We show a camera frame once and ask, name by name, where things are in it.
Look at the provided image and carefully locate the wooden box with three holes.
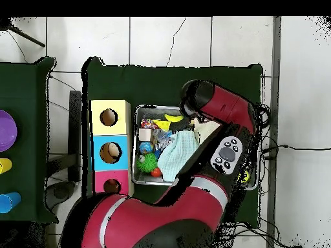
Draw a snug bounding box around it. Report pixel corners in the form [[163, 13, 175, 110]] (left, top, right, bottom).
[[90, 99, 134, 200]]

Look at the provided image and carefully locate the cream muslin cloth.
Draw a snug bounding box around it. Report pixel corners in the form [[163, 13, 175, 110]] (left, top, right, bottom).
[[193, 119, 222, 145]]

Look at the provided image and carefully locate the blue globe ball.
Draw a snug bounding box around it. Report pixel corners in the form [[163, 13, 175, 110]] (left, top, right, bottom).
[[139, 141, 155, 155]]

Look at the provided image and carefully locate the dark green tablecloth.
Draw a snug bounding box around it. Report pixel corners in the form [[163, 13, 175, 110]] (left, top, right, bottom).
[[81, 56, 264, 228]]

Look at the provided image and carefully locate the yellow cheese wedge toy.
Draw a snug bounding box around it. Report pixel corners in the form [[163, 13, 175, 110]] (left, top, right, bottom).
[[153, 119, 171, 132]]

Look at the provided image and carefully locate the yellow cup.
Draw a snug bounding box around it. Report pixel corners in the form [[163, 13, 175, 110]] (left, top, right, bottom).
[[0, 158, 14, 175]]

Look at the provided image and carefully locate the blue cup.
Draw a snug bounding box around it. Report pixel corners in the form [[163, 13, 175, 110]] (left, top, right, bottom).
[[0, 192, 22, 214]]

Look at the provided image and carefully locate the purple plate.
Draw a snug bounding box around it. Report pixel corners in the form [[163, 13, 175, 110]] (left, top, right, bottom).
[[0, 109, 19, 153]]

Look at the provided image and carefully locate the black tripod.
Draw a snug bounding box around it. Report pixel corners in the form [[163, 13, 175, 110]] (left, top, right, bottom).
[[0, 17, 47, 48]]

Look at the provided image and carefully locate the clear mesh bin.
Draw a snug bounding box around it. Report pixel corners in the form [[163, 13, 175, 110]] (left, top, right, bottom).
[[132, 105, 262, 191]]

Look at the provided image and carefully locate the plain wooden block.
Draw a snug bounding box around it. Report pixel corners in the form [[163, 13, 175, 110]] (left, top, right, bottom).
[[138, 127, 154, 142]]

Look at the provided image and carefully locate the red ball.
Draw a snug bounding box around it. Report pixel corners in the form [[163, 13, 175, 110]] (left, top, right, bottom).
[[150, 167, 164, 179]]

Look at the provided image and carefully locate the green spiky ball with eyes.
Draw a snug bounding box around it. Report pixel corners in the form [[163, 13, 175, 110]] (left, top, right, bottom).
[[137, 152, 160, 174]]

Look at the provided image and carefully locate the dark green side table cloth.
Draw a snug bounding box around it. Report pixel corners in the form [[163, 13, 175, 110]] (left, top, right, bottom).
[[0, 56, 58, 224]]

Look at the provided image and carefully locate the mint green muslin cloth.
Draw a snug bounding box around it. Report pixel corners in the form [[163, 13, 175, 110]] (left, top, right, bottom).
[[157, 130, 200, 181]]

